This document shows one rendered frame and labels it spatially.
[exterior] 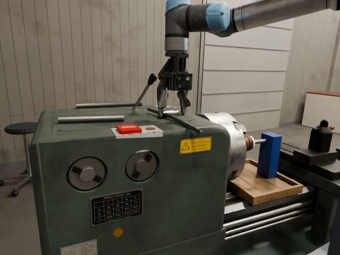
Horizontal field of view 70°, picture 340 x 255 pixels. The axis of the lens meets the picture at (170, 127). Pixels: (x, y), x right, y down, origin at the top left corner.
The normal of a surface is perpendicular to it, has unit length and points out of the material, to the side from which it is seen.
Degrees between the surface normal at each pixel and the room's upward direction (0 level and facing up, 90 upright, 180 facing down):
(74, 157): 90
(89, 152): 90
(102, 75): 90
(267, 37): 90
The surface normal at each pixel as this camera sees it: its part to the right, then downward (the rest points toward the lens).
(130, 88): 0.49, 0.23
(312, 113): -0.87, 0.11
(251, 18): -0.40, 0.56
